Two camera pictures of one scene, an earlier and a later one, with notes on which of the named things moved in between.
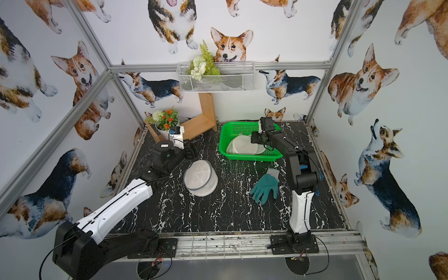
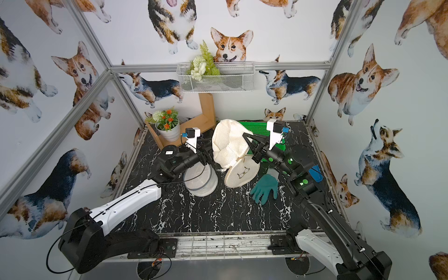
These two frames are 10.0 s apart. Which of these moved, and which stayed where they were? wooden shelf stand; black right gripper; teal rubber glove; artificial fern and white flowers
Moved: black right gripper
Stayed: artificial fern and white flowers; wooden shelf stand; teal rubber glove
